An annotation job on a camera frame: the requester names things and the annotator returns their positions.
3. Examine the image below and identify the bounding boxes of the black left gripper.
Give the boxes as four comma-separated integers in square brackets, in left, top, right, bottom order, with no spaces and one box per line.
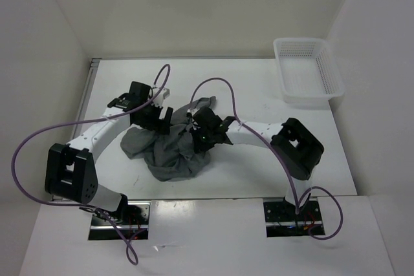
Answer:
[134,100,172,135]

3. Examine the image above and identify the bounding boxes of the grey shorts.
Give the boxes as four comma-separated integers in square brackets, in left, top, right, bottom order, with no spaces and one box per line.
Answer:
[120,96,216,182]

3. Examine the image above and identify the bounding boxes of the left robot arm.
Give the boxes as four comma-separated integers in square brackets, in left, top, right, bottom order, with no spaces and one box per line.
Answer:
[45,81,173,224]

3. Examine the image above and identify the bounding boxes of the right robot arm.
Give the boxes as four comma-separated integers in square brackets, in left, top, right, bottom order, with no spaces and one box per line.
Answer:
[187,108,325,220]

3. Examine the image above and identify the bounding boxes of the white plastic basket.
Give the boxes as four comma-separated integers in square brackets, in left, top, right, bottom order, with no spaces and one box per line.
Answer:
[273,37,345,106]

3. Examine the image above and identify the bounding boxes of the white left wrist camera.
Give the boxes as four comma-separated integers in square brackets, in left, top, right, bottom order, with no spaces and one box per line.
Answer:
[154,87,170,100]

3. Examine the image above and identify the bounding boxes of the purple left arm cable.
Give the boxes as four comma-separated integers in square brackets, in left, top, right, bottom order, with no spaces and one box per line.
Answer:
[12,64,171,265]

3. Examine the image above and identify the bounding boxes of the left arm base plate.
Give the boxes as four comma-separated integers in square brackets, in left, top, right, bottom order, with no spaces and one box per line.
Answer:
[88,200,151,240]

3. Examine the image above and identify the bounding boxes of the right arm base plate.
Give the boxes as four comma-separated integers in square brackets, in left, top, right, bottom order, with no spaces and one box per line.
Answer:
[263,198,325,238]

